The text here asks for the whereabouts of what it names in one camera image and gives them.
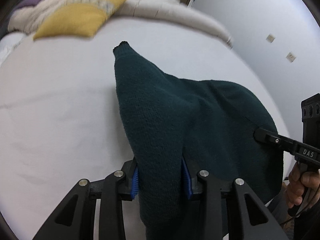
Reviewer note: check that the purple pillow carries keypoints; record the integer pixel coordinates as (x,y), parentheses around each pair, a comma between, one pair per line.
(31,1)

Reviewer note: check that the yellow pillow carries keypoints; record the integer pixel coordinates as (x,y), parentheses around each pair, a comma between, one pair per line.
(80,15)

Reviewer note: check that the white bed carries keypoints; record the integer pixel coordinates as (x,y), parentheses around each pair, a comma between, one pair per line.
(62,100)

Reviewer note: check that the beige duvet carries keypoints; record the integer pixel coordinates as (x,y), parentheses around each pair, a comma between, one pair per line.
(175,10)

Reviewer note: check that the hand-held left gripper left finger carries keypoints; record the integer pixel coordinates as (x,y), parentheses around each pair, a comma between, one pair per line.
(135,180)

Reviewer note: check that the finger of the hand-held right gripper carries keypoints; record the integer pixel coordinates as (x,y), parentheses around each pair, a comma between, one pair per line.
(273,140)

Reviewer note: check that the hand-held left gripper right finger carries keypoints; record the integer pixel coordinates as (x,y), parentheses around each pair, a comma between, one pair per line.
(186,180)

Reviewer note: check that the dark green knit sweater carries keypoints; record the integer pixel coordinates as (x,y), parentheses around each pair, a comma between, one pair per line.
(180,120)

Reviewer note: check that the person's right hand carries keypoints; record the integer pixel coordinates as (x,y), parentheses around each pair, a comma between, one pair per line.
(298,187)

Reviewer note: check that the wall socket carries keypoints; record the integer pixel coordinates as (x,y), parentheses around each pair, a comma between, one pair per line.
(291,56)
(271,37)

